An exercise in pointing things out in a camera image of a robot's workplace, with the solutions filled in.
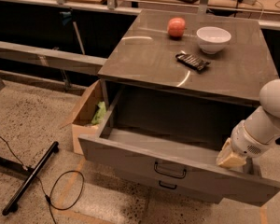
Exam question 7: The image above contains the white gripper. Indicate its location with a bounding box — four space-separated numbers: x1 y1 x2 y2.
216 120 269 169

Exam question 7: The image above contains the grey top drawer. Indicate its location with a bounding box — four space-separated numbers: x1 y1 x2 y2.
78 86 280 206

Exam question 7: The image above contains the grey drawer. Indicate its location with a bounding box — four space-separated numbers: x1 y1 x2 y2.
78 86 280 206
115 170 222 204

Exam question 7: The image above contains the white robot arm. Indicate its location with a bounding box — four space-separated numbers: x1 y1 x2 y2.
217 79 280 168

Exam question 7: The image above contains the grey bottom drawer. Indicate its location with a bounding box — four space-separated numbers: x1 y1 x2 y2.
115 170 222 204

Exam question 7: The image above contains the grey metal drawer cabinet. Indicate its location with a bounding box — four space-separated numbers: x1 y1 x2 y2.
97 8 279 161

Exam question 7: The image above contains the black striped snack bag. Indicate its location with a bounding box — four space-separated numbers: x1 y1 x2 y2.
175 53 210 71

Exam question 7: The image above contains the white bowl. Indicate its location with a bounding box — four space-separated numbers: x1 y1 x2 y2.
196 26 231 54

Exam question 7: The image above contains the green bag in box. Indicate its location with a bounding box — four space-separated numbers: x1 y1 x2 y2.
91 102 106 125

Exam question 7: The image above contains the red apple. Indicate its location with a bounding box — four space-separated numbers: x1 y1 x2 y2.
167 18 186 37

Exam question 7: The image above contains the cardboard box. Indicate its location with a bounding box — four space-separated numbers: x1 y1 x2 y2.
60 81 103 154

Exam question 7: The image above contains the black stand leg bar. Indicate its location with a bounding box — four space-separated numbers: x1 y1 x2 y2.
2 141 59 216

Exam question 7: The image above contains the grey metal rail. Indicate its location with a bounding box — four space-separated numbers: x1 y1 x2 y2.
0 41 106 76

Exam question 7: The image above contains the black floor cable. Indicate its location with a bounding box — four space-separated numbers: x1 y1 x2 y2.
0 129 85 224

